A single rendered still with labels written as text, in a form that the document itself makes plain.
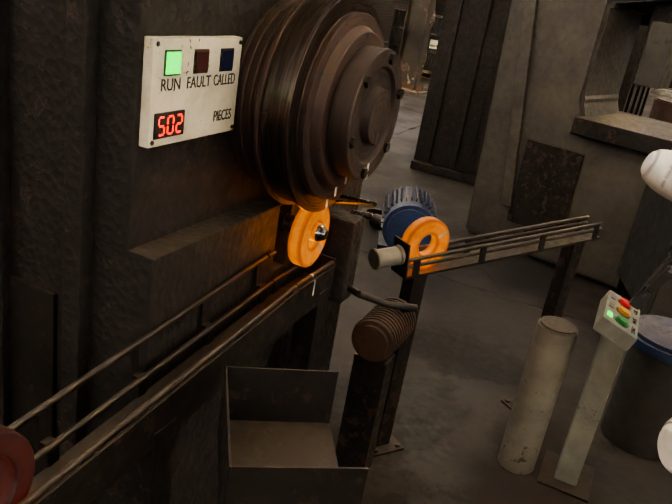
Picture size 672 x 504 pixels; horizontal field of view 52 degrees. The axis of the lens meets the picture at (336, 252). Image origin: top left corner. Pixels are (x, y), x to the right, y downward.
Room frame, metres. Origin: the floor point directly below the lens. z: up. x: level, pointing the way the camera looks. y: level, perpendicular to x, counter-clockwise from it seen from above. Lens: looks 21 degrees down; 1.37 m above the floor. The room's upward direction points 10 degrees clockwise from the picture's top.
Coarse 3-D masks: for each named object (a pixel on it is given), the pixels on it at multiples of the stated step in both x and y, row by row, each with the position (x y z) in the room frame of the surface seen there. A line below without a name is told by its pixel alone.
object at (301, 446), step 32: (224, 384) 1.01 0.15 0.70; (256, 384) 1.05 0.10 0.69; (288, 384) 1.06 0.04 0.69; (320, 384) 1.07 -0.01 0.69; (224, 416) 0.94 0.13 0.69; (256, 416) 1.05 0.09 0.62; (288, 416) 1.06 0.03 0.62; (320, 416) 1.08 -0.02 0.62; (224, 448) 0.87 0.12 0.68; (256, 448) 0.98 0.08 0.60; (288, 448) 1.00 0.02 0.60; (320, 448) 1.01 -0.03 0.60; (224, 480) 0.82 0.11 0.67; (256, 480) 0.79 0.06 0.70; (288, 480) 0.80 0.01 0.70; (320, 480) 0.81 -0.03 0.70; (352, 480) 0.82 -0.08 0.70
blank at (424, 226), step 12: (408, 228) 1.86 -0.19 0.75; (420, 228) 1.85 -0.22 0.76; (432, 228) 1.88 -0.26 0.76; (444, 228) 1.90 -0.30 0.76; (408, 240) 1.83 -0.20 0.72; (420, 240) 1.86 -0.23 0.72; (432, 240) 1.91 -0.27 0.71; (444, 240) 1.91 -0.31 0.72; (420, 252) 1.89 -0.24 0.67; (432, 252) 1.89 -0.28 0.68; (432, 264) 1.89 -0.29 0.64
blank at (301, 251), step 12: (300, 216) 1.47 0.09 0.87; (312, 216) 1.48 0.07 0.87; (324, 216) 1.54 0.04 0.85; (300, 228) 1.45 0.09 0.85; (288, 240) 1.45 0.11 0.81; (300, 240) 1.44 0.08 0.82; (324, 240) 1.56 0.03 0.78; (288, 252) 1.45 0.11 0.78; (300, 252) 1.44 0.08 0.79; (312, 252) 1.51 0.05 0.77; (300, 264) 1.46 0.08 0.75
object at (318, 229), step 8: (280, 216) 1.53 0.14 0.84; (288, 216) 1.53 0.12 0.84; (280, 224) 1.52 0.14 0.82; (288, 224) 1.51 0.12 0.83; (320, 224) 1.50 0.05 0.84; (288, 232) 1.52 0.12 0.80; (312, 232) 1.49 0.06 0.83; (320, 232) 1.49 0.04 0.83; (312, 240) 1.50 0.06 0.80; (320, 240) 1.49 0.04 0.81
